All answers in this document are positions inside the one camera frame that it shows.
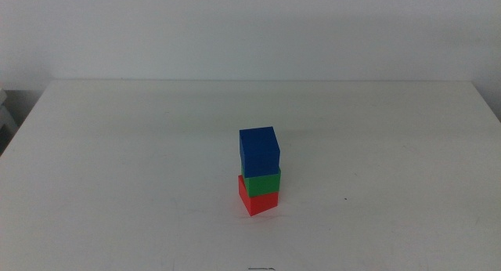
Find blue cube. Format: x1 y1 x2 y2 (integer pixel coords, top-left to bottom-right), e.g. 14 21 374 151
239 126 282 179

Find green cube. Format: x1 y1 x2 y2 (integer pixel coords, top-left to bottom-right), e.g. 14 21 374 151
241 168 282 198

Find red cube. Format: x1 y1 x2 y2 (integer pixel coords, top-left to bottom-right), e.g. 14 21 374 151
237 174 279 217

